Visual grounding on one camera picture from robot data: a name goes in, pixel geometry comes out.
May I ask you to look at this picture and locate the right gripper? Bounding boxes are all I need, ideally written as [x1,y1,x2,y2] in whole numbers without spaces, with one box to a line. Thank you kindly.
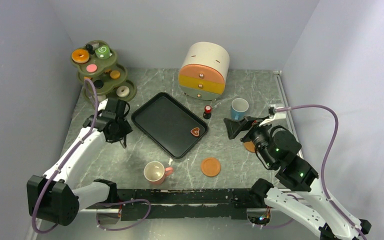
[223,115,276,168]

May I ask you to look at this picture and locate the white glazed donut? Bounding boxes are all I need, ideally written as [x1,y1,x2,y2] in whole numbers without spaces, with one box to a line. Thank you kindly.
[116,85,130,98]

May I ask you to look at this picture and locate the brown heart cookie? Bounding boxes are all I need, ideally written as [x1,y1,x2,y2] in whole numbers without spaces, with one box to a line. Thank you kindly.
[190,127,200,137]

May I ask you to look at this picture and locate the black round cookie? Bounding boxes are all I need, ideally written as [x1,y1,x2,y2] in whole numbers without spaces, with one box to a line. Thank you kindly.
[93,79,104,89]

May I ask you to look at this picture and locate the tan round biscuit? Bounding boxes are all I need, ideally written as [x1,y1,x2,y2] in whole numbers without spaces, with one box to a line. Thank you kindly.
[109,70,121,80]

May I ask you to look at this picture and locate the pink round cookie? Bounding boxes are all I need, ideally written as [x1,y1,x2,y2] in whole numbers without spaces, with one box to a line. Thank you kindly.
[86,64,98,73]

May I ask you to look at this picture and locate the green swirl roll cake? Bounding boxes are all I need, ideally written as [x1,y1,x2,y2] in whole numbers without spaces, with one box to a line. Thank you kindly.
[95,44,113,60]

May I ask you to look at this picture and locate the orange glazed donut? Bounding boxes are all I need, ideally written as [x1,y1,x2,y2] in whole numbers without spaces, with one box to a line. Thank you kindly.
[71,48,90,64]

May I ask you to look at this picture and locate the brown chocolate round cookie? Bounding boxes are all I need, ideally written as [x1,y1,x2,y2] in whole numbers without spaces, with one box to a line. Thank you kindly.
[89,41,100,48]

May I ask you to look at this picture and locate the metal food tongs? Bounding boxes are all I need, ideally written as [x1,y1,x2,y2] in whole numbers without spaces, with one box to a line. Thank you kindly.
[120,135,127,149]

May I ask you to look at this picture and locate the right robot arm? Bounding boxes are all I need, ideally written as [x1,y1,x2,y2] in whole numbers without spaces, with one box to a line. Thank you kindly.
[223,116,372,240]

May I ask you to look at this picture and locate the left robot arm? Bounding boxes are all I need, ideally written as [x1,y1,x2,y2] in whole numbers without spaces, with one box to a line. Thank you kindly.
[26,98,133,226]

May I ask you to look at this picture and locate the blue mug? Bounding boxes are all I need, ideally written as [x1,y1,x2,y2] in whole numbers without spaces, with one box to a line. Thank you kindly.
[230,98,249,120]

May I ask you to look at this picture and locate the orange round coaster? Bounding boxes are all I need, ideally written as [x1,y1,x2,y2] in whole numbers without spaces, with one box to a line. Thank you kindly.
[243,141,256,153]
[200,157,221,177]

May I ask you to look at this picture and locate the red and black stamp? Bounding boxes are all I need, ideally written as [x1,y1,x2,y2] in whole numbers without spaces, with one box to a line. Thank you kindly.
[202,105,212,120]

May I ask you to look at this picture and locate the black rectangular baking tray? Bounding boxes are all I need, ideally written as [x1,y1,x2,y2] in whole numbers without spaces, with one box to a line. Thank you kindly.
[131,92,209,159]

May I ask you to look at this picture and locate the round three-drawer mini cabinet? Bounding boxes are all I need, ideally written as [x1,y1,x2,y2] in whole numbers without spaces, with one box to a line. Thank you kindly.
[178,41,230,101]

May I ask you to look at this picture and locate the green three-tier serving stand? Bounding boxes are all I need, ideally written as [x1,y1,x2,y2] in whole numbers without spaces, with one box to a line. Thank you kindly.
[70,40,137,102]

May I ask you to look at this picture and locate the pink mug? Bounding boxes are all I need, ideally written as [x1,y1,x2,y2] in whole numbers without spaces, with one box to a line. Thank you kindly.
[143,161,174,185]

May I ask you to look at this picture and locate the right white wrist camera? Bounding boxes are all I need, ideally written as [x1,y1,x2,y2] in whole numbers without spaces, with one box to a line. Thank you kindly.
[258,104,287,127]

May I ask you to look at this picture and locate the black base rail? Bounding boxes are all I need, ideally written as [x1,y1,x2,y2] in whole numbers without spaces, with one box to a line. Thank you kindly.
[89,178,282,221]

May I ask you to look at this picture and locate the aluminium frame rail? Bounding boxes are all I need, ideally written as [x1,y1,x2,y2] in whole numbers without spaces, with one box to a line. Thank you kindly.
[24,217,43,240]

